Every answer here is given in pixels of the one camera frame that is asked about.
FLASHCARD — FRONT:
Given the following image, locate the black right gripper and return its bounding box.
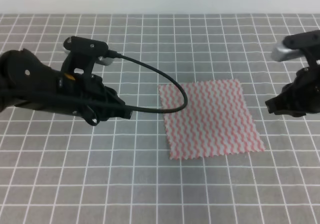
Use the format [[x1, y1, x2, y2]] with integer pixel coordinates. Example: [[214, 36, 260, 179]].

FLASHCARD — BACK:
[[265, 67, 320, 117]]

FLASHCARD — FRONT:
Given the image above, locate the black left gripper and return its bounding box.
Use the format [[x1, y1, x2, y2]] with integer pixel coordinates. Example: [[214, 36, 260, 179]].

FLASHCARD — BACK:
[[56, 72, 132, 126]]

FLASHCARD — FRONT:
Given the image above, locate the pink white wavy towel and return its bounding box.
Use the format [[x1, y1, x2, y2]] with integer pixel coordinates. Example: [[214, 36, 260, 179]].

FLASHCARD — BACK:
[[163, 79, 265, 159]]

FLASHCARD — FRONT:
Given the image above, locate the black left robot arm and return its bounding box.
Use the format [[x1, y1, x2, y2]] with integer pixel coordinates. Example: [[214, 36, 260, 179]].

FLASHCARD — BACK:
[[0, 49, 132, 126]]

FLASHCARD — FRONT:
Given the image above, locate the black left camera cable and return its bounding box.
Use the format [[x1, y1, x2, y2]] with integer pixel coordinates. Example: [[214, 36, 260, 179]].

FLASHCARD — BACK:
[[107, 50, 189, 114]]

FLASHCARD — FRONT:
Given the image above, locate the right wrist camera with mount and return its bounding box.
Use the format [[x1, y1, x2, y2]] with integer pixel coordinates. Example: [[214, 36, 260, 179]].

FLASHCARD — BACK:
[[271, 30, 320, 67]]

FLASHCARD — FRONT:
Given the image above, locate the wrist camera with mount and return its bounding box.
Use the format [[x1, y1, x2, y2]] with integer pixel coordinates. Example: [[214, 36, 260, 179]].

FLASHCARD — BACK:
[[61, 36, 113, 76], [271, 30, 320, 67]]

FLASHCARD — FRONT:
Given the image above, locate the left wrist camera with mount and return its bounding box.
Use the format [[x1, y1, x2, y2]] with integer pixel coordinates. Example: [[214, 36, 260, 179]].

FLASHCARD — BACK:
[[61, 36, 113, 76]]

